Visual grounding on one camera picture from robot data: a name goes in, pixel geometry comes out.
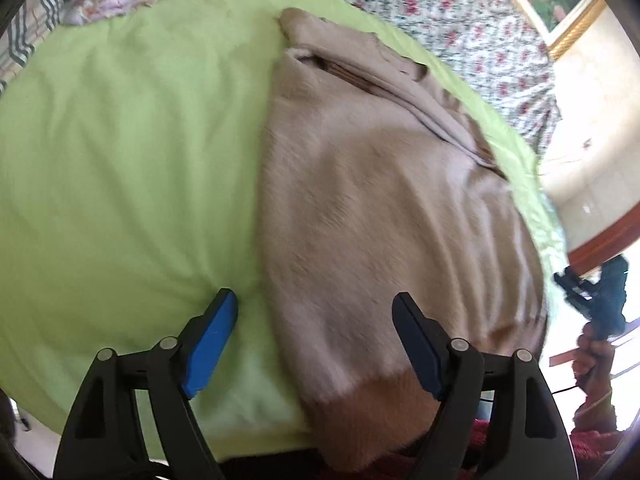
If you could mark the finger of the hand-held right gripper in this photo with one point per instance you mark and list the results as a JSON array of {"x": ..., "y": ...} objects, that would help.
[{"x": 572, "y": 287}]

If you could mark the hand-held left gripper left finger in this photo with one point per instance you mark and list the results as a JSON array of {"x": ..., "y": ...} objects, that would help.
[{"x": 212, "y": 336}]

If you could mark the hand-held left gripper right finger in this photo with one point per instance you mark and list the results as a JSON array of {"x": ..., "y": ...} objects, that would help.
[{"x": 425, "y": 347}]

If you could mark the beige knit sweater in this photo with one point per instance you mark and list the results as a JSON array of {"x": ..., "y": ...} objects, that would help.
[{"x": 390, "y": 220}]

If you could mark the person's right forearm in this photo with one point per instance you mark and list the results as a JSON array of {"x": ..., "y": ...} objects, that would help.
[{"x": 597, "y": 410}]

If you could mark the person's right hand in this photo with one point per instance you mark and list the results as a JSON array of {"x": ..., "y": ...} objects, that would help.
[{"x": 595, "y": 360}]

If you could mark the brown wooden board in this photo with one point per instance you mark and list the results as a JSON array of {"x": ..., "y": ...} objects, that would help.
[{"x": 605, "y": 242}]

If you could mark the light green blanket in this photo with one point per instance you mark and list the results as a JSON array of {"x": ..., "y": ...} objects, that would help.
[{"x": 125, "y": 170}]

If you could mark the red floral bedsheet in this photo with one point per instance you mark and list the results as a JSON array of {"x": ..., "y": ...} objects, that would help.
[{"x": 450, "y": 15}]

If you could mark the dark striped cloth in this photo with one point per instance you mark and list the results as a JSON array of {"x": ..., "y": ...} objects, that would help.
[{"x": 25, "y": 35}]

